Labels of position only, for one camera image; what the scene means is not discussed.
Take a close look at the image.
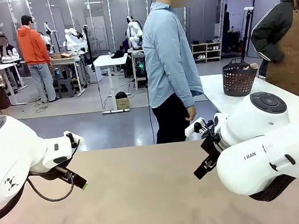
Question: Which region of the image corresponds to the person in brown apron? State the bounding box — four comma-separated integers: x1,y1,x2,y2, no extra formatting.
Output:
247,0,299,101

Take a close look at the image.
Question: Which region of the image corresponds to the dark perforated plastic basket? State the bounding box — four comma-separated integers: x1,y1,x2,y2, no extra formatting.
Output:
220,55,260,99

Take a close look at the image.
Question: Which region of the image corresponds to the thin black left gripper cable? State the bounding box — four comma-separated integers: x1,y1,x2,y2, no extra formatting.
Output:
26,171,77,205

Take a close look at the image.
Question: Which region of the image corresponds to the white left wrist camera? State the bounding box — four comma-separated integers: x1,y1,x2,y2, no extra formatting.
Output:
63,129,86,149

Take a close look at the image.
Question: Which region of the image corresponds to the computer with glowing fan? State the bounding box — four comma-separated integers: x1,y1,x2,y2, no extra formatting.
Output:
134,55,148,80

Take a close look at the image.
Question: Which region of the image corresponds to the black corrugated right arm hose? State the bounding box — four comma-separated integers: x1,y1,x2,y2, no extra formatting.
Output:
245,163,299,204

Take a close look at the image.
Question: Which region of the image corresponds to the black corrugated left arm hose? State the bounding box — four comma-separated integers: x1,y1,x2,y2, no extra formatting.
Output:
0,182,29,223

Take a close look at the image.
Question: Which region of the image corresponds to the black stand with white head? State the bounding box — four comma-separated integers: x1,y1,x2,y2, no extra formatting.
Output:
235,6,259,62

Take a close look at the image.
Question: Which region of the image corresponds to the large white table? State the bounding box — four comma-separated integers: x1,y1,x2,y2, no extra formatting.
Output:
199,66,299,129

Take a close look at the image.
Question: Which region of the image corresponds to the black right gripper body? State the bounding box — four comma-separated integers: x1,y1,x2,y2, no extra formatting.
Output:
198,130,224,166

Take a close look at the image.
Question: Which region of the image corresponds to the wooden shoe shelf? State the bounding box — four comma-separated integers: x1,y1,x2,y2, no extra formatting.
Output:
190,41,224,65

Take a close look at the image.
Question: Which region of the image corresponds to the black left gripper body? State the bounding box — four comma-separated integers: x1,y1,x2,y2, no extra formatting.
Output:
28,163,74,184

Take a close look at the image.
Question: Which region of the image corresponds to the person's right hand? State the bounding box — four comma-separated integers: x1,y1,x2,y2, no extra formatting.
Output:
184,104,198,122

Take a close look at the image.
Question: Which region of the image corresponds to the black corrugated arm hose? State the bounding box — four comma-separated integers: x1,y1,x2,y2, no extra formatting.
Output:
245,163,299,204
0,182,29,223

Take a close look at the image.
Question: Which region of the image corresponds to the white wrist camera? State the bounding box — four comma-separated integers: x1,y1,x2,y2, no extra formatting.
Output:
183,116,207,141
63,129,86,149

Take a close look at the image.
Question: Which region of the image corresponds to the white standing desk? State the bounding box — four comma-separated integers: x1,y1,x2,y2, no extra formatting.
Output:
92,52,134,115

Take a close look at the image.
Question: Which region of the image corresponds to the person in blue shirt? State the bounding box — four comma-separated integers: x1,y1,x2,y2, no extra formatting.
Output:
138,0,209,145

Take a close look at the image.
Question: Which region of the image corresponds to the grey plastic stool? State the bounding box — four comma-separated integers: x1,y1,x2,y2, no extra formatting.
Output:
56,77,76,100

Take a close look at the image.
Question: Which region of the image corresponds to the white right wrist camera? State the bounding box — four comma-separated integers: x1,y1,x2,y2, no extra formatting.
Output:
183,116,207,141

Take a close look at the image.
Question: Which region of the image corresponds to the black round object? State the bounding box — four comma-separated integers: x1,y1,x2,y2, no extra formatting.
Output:
114,90,128,100

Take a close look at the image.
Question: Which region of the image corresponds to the white robot workstation table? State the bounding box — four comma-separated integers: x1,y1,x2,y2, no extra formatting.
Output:
127,46,150,91

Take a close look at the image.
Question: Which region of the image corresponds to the black tripod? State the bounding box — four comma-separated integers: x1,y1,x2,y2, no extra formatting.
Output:
82,23,95,66

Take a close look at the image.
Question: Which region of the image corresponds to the seated person in varsity jacket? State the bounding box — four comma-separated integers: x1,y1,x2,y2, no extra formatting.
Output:
0,33,21,62

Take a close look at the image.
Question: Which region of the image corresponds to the open flat cardboard box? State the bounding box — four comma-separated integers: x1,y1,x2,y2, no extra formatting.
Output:
51,52,75,61

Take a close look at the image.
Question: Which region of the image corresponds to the person in orange hoodie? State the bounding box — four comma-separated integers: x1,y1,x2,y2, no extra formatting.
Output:
14,12,61,106

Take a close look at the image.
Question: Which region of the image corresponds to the blue-sleeved right forearm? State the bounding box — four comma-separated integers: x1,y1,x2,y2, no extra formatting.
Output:
180,80,196,109

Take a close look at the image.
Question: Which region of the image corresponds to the small printed cardboard box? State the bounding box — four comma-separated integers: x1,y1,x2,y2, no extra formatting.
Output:
115,96,131,111

